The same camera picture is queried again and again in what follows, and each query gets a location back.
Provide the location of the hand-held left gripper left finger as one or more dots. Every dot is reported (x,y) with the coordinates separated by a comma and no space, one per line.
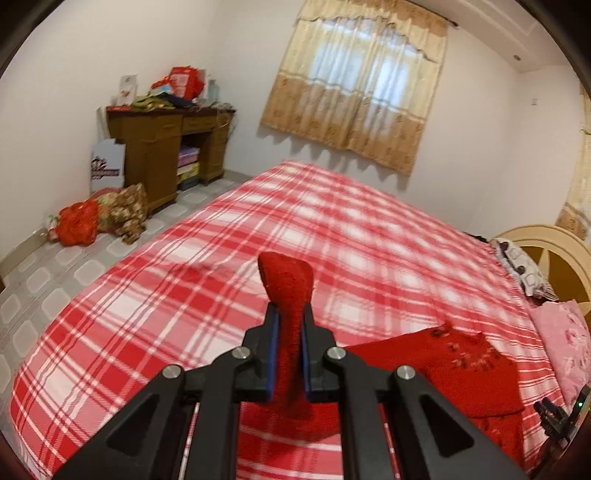
(273,360)

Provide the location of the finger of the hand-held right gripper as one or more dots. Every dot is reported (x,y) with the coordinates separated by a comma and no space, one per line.
(549,413)

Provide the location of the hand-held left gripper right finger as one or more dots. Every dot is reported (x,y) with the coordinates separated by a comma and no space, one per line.
(304,360)

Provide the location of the red knit sweater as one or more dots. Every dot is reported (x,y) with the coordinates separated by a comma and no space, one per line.
(461,369)

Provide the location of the pink floral pillow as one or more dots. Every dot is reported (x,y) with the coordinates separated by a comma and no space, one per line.
(563,337)

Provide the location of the red plaid bed sheet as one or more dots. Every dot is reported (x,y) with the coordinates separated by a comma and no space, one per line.
(231,240)

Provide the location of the white patterned pillow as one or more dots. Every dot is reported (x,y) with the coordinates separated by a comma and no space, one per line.
(524,270)

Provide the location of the cream bed headboard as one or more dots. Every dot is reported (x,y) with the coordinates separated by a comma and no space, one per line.
(561,249)

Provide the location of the yellow flat box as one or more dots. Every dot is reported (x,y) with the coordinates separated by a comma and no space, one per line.
(188,171)

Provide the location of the beige floral curtain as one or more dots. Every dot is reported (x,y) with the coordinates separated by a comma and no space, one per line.
(577,203)
(351,92)

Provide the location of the brown floral quilt bundle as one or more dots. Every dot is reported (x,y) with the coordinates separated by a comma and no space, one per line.
(124,207)

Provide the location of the purple flat box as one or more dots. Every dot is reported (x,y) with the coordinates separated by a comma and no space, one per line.
(188,154)

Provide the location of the red plastic bag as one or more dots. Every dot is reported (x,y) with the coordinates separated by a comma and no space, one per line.
(78,224)

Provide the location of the brown wooden desk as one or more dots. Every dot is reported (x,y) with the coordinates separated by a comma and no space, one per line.
(147,147)

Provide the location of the white paper bag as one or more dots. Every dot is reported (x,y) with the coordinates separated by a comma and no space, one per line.
(108,164)

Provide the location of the clear plastic bottle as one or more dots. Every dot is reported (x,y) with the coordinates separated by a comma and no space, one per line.
(213,91)

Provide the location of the green yellow cloth pile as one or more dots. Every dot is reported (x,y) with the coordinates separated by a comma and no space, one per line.
(150,101)

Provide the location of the red gift bag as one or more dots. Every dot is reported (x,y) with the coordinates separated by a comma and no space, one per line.
(182,83)

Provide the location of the white printed box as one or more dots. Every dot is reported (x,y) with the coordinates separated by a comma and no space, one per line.
(128,90)

